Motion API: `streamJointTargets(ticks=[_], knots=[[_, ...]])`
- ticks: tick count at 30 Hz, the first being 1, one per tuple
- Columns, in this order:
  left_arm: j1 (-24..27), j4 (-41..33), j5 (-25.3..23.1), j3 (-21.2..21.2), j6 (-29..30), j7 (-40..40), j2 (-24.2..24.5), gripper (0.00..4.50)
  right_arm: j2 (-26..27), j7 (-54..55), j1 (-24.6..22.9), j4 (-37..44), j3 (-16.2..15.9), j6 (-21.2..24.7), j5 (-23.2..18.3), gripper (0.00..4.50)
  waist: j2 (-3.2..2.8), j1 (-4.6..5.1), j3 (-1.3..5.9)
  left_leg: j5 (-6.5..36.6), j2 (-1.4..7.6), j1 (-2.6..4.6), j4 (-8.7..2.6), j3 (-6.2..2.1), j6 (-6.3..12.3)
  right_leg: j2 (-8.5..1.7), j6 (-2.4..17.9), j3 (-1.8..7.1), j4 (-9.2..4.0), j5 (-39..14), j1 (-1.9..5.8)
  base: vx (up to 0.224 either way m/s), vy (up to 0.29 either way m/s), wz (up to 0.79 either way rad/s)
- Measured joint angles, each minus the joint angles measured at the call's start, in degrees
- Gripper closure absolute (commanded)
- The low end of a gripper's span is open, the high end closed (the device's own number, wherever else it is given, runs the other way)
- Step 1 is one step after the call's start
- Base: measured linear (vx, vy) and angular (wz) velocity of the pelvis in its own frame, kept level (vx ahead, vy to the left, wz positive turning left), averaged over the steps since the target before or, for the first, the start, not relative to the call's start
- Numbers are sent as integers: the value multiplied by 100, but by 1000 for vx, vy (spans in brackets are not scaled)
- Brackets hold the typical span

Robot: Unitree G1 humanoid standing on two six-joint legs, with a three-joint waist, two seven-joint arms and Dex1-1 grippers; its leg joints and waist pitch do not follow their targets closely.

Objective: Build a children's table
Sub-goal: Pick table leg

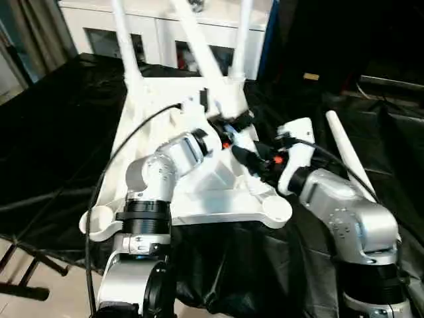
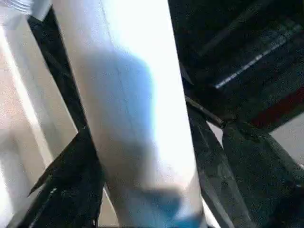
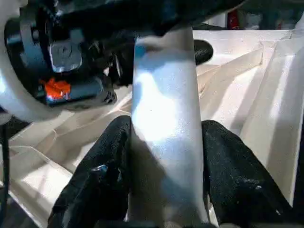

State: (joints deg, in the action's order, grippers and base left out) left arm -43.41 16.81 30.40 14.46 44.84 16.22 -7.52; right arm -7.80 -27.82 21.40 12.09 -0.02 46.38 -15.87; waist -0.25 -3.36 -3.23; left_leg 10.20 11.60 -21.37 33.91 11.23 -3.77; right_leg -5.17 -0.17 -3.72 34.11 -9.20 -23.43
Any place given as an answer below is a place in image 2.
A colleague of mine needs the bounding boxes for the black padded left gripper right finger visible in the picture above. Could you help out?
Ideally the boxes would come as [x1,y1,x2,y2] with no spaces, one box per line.
[190,114,252,228]

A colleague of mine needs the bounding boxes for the white plastic table leg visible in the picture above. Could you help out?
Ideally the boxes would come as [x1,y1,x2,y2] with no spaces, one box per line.
[53,0,206,228]

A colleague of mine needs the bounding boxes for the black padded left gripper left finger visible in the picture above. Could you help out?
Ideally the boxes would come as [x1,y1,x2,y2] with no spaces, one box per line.
[14,133,105,228]

